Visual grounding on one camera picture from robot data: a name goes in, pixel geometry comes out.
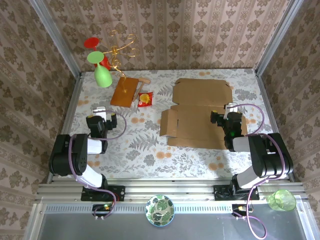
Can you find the brown cardboard paper box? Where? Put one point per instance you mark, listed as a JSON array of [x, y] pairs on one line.
[[195, 95]]

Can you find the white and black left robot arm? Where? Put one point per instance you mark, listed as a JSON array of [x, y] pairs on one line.
[[65, 155]]

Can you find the red snack packet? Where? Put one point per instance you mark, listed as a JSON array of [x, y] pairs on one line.
[[145, 99]]

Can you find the green plastic wine glass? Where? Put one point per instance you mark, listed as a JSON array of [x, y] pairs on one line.
[[102, 77]]

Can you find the small wooden mallet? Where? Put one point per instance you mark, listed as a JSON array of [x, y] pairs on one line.
[[144, 80]]

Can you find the floral tablecloth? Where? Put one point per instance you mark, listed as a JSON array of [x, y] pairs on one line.
[[150, 155]]

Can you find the red plastic wine glass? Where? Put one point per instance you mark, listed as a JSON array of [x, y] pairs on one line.
[[91, 43]]

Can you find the small right connector board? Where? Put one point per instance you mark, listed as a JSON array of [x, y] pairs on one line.
[[238, 207]]

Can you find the small connector board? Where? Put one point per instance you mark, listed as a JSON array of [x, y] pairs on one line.
[[101, 207], [238, 207]]

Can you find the small left connector board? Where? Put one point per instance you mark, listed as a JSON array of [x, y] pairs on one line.
[[101, 207]]

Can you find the green transparent plastic cup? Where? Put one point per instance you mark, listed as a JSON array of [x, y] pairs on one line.
[[282, 201]]

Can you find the leaf pattern bowl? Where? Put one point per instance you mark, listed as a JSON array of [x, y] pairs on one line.
[[160, 210]]

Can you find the grey metal shelf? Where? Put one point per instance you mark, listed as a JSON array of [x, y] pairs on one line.
[[200, 230]]

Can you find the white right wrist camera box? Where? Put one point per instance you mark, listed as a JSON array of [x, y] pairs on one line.
[[230, 108]]

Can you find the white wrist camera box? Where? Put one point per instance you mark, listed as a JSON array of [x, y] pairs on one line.
[[230, 108], [99, 110]]

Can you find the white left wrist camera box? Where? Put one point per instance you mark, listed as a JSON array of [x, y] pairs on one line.
[[99, 110]]

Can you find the aluminium table side rail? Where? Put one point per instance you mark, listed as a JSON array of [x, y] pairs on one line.
[[68, 112], [268, 100]]

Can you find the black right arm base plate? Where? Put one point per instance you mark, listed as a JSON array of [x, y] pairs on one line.
[[222, 193]]

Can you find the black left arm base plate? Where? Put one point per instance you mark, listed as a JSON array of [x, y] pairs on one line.
[[117, 193]]

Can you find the aluminium front rail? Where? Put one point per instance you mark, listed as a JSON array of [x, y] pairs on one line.
[[170, 190]]

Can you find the aluminium frame post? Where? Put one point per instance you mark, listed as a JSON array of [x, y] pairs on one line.
[[277, 37], [56, 37]]

